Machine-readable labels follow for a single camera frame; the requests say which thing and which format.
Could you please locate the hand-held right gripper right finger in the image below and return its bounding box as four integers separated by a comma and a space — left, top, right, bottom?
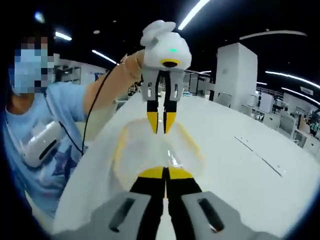
167, 167, 276, 240

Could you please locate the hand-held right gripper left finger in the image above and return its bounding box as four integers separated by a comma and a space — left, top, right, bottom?
51, 166, 167, 240

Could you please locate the clear plastic latch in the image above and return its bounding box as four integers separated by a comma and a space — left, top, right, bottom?
163, 146, 185, 170

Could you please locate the clear plastic zip bag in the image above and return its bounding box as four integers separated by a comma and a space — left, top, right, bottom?
109, 117, 205, 183

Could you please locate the person's left hand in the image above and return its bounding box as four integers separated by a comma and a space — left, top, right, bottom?
135, 49, 147, 76

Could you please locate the long ceiling light strip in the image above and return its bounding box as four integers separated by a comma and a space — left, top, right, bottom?
91, 49, 118, 65
264, 70, 320, 89
178, 0, 211, 30

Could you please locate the white square pillar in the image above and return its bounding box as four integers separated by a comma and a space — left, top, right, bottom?
214, 42, 258, 106

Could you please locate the person in blue shirt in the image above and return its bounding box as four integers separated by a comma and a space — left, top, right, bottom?
3, 82, 88, 218

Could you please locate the white chest device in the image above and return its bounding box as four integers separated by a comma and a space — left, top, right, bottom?
21, 120, 63, 169

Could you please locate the grey office chair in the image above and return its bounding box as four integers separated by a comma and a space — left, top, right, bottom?
277, 113, 297, 140

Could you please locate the black cable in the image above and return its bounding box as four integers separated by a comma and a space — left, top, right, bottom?
59, 62, 121, 155

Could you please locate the table cable slot cover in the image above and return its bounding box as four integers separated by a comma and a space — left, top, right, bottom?
234, 136, 286, 177

